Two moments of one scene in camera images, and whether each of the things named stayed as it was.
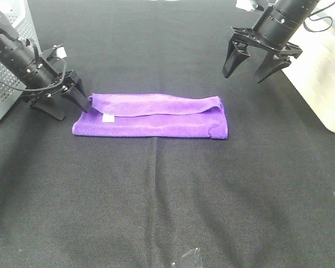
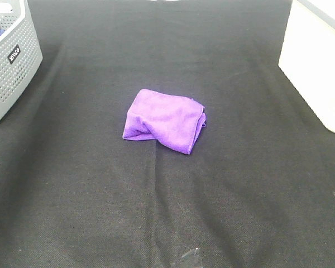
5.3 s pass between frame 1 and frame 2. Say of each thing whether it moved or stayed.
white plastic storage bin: stayed
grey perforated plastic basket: stayed
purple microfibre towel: moved
